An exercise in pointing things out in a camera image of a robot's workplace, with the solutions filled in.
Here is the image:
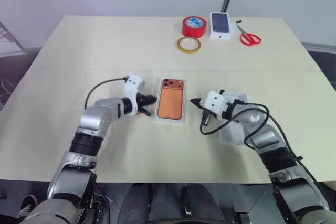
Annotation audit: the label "red tape roll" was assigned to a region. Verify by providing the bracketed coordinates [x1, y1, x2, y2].
[181, 15, 207, 38]

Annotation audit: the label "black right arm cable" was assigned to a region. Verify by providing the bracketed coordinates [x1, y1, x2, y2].
[198, 101, 303, 162]

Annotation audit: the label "orange smartphone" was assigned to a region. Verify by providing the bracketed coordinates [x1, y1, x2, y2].
[156, 77, 185, 121]

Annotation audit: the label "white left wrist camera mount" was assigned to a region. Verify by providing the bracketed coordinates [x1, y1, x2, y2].
[123, 74, 146, 117]

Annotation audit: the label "grey metal rack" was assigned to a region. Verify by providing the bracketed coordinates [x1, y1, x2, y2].
[0, 20, 27, 57]

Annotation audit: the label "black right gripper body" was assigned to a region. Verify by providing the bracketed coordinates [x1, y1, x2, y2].
[200, 102, 211, 118]

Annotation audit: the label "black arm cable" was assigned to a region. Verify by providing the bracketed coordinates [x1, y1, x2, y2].
[198, 101, 303, 162]
[86, 77, 130, 110]

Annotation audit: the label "yellow tape roll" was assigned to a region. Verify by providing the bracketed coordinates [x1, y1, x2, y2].
[176, 36, 203, 55]

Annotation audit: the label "black white sneaker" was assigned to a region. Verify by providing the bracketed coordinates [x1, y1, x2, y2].
[20, 194, 39, 218]

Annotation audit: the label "closed white phone box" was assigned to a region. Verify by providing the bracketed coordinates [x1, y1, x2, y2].
[208, 11, 235, 41]

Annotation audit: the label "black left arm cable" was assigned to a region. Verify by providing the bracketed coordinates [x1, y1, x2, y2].
[86, 77, 130, 110]

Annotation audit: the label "red handled scissors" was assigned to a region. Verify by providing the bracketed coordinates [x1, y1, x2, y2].
[236, 23, 263, 46]

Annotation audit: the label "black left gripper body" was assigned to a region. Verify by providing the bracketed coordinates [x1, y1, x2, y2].
[136, 93, 148, 115]

